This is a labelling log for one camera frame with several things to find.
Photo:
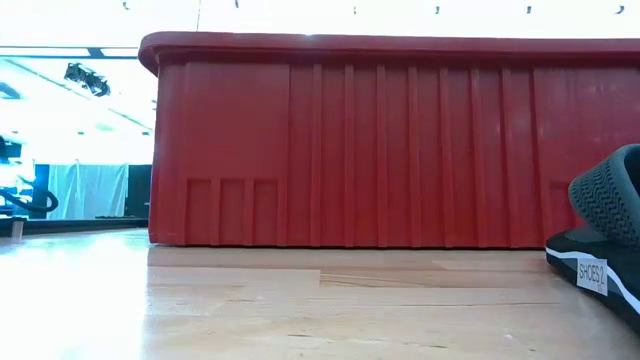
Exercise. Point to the black flip-flop sandal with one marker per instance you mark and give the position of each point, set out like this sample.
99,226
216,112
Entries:
600,250

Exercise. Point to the red plastic bin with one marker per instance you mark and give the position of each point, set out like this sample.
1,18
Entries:
375,150

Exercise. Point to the white curtain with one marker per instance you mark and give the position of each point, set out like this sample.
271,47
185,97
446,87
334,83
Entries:
87,192

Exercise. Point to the black ceiling light fixture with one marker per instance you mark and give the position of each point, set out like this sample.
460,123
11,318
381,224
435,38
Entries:
87,80

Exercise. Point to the black metal table frame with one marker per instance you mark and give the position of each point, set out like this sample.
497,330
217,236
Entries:
75,225

